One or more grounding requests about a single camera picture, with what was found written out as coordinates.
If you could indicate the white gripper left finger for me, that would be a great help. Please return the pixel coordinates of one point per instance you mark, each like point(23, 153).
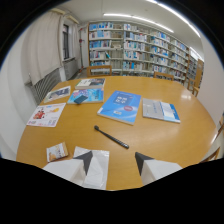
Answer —
point(71, 168)

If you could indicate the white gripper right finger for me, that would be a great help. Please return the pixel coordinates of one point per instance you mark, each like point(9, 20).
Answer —
point(155, 169)

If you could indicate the small orange white pamphlet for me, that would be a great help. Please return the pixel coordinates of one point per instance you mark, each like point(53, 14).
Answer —
point(57, 152)

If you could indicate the white dark photo pamphlet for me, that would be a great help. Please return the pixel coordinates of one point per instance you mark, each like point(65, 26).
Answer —
point(57, 93)

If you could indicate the white paper sheet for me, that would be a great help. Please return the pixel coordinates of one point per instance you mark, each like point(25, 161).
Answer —
point(96, 166)

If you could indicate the black pen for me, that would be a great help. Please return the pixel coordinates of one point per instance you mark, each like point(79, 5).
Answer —
point(111, 137)

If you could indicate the grey blue booklet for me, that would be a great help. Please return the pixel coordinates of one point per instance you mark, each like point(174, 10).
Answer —
point(160, 110)

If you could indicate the white red orange flyer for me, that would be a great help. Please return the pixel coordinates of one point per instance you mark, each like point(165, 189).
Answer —
point(46, 114)

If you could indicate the wooden chair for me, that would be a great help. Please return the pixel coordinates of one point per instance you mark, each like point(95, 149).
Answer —
point(99, 70)
point(163, 76)
point(215, 146)
point(195, 90)

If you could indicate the small dark card case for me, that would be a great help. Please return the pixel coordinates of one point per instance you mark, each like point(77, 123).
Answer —
point(80, 99)

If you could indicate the blue textbook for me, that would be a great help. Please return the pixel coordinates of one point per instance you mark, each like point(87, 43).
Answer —
point(120, 106)

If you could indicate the teal magazine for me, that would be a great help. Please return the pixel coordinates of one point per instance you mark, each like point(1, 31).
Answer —
point(87, 96)

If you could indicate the dark cover book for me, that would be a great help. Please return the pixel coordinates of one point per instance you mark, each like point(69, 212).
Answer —
point(90, 82)

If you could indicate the wooden bookshelf end panel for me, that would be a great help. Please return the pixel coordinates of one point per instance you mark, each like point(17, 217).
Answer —
point(199, 73)

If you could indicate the long library bookshelf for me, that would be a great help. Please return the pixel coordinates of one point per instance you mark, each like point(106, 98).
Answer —
point(138, 50)

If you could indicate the white curtain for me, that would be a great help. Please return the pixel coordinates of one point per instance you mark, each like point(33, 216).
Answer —
point(45, 46)

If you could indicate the window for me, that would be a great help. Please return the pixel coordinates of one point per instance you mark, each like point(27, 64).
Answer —
point(65, 41)

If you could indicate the wall radiator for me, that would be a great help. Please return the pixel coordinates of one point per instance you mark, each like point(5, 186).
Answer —
point(46, 85)

